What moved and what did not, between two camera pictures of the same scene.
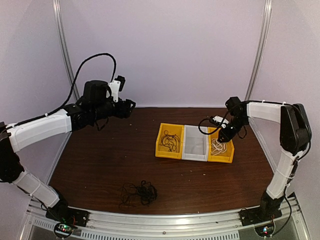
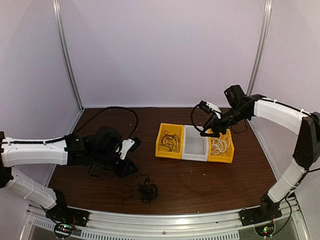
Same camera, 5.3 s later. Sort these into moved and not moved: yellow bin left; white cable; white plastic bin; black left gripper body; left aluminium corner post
Moved: black left gripper body
Not moved: yellow bin left; white cable; left aluminium corner post; white plastic bin
